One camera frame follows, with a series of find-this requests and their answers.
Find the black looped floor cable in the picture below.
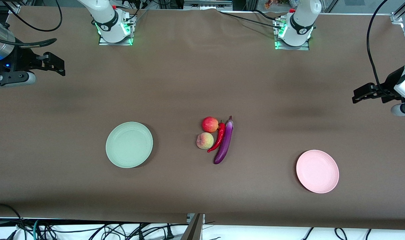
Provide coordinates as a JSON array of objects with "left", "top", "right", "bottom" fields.
[{"left": 0, "top": 203, "right": 26, "bottom": 240}]

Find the purple eggplant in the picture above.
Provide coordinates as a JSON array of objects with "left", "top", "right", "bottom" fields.
[{"left": 213, "top": 116, "right": 234, "bottom": 165}]

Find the pink plate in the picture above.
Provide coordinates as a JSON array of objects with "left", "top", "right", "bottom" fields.
[{"left": 296, "top": 150, "right": 339, "bottom": 194}]

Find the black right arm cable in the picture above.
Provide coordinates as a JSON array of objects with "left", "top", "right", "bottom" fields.
[{"left": 0, "top": 0, "right": 63, "bottom": 47}]

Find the red chili pepper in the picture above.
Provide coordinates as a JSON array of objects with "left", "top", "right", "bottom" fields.
[{"left": 207, "top": 121, "right": 226, "bottom": 153}]

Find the yellow-pink peach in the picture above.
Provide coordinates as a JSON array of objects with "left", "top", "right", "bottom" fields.
[{"left": 196, "top": 132, "right": 214, "bottom": 150}]

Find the aluminium frame corner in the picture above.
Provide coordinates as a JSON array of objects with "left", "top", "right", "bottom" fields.
[{"left": 391, "top": 0, "right": 405, "bottom": 24}]

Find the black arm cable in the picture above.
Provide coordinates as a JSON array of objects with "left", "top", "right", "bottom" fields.
[
  {"left": 366, "top": 0, "right": 394, "bottom": 98},
  {"left": 0, "top": 0, "right": 63, "bottom": 47}
]

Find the red apple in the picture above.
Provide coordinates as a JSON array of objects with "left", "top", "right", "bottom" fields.
[{"left": 202, "top": 116, "right": 219, "bottom": 133}]

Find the aluminium profile post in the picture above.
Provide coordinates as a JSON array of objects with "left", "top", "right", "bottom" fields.
[{"left": 180, "top": 213, "right": 205, "bottom": 240}]

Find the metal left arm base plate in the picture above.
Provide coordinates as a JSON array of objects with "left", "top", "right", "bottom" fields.
[{"left": 275, "top": 39, "right": 310, "bottom": 51}]

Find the long black base cable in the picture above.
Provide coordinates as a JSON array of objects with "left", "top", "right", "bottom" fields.
[{"left": 219, "top": 11, "right": 280, "bottom": 28}]

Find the brown table cloth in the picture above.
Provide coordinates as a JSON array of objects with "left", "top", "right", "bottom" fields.
[{"left": 0, "top": 6, "right": 405, "bottom": 230}]

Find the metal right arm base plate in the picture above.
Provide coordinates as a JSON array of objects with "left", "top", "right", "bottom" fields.
[{"left": 98, "top": 33, "right": 134, "bottom": 46}]

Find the grey metal device box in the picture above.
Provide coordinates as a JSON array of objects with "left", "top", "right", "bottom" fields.
[{"left": 183, "top": 0, "right": 233, "bottom": 10}]

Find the light green plate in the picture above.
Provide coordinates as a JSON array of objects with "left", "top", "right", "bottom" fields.
[{"left": 106, "top": 122, "right": 154, "bottom": 168}]

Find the short black base cable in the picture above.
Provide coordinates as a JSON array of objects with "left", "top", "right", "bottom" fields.
[{"left": 254, "top": 9, "right": 281, "bottom": 20}]

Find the black power plug cable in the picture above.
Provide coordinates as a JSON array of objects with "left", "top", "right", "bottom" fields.
[{"left": 162, "top": 223, "right": 175, "bottom": 239}]

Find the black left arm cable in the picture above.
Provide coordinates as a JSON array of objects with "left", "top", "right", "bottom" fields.
[{"left": 366, "top": 0, "right": 394, "bottom": 98}]

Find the metal corner bracket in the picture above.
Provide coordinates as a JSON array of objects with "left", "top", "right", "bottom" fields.
[{"left": 7, "top": 0, "right": 22, "bottom": 14}]

